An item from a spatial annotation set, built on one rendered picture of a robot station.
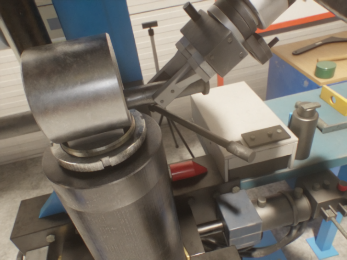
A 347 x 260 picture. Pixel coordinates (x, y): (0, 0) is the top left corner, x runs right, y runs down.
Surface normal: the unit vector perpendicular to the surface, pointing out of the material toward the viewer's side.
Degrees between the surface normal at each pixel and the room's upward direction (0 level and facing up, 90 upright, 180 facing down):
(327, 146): 0
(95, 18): 90
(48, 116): 87
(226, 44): 90
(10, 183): 0
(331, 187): 0
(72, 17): 90
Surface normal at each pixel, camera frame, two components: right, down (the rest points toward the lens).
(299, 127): -0.59, 0.55
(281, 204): -0.05, -0.56
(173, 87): 0.24, 0.57
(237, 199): -0.13, -0.79
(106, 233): -0.02, 0.62
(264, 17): 0.38, 0.67
